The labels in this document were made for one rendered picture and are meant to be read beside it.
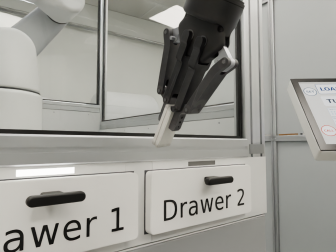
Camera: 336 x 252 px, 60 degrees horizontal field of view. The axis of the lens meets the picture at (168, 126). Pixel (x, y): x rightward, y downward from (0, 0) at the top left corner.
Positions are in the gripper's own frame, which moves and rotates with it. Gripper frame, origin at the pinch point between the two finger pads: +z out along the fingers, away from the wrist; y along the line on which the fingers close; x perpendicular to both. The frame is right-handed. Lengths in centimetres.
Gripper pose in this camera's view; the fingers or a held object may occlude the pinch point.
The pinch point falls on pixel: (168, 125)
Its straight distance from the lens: 45.6
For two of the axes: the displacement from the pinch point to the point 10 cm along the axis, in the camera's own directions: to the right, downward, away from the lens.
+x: -7.0, 0.6, -7.1
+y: -6.4, -5.1, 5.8
